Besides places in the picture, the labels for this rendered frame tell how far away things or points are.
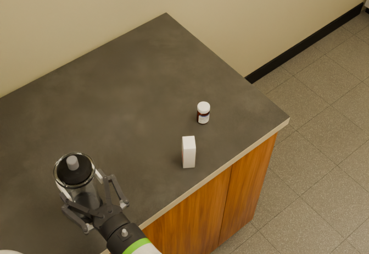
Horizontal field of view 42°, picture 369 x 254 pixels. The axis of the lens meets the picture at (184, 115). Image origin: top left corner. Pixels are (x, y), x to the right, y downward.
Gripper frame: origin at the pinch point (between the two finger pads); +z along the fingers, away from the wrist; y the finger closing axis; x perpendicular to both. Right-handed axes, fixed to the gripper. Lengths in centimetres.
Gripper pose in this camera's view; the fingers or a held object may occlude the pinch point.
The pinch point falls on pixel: (77, 179)
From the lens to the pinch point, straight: 135.6
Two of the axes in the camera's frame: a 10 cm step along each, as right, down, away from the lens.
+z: -6.3, -6.1, 4.8
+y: -7.8, 4.9, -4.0
